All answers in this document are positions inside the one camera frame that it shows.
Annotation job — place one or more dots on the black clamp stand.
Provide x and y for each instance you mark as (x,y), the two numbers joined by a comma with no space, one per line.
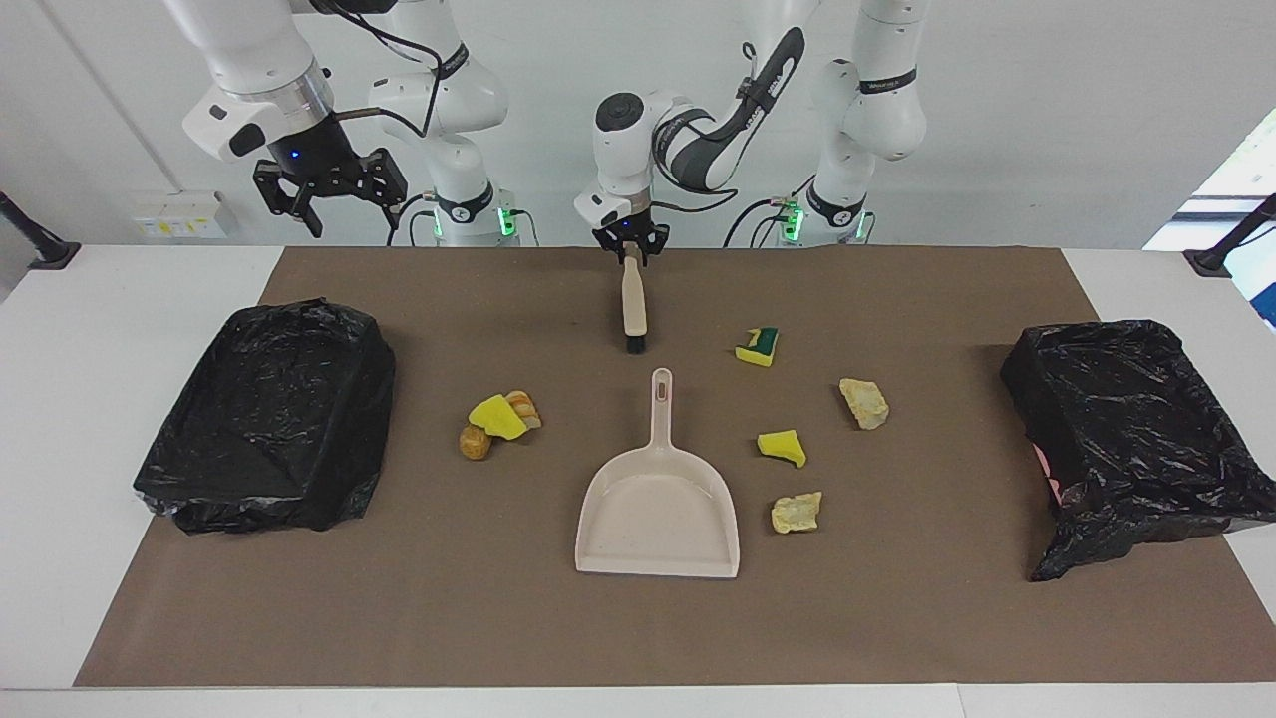
(35,244)
(1231,244)

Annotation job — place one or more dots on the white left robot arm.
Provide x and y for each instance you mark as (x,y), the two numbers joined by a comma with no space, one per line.
(867,100)

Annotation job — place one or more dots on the yellow sponge wedge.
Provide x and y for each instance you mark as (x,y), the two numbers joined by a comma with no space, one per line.
(781,445)

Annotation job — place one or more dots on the black bag lined pink bin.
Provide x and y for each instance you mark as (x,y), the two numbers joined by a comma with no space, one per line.
(1136,439)

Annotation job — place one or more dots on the large yellow sponge piece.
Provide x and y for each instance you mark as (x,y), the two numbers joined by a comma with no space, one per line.
(496,416)

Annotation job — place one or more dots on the brown table mat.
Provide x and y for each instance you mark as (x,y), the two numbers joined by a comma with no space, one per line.
(648,618)

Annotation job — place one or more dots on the toy croissant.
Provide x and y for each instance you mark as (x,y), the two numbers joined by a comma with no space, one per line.
(525,407)

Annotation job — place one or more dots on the crusty bread chunk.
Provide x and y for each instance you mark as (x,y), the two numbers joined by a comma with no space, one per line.
(797,512)
(863,404)

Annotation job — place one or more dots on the white wall socket box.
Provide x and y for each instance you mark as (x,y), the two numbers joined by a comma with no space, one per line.
(179,214)

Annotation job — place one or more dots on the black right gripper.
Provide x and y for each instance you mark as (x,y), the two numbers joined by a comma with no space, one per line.
(314,152)

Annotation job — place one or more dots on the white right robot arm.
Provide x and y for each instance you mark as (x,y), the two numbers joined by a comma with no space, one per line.
(449,100)

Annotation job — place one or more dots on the beige plastic dustpan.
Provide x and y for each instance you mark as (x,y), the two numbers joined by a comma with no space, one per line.
(658,509)

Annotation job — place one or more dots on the bright window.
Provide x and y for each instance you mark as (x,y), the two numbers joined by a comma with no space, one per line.
(1236,189)

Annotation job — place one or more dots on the yellow sponge with green pad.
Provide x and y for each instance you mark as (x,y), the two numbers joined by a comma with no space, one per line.
(758,347)

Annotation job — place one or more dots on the brown round bread roll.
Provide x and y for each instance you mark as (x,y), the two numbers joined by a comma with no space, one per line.
(475,442)

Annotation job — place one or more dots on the beige hand brush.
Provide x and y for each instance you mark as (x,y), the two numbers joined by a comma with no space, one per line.
(634,304)

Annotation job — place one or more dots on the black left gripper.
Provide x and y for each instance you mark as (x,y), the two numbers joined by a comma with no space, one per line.
(630,235)

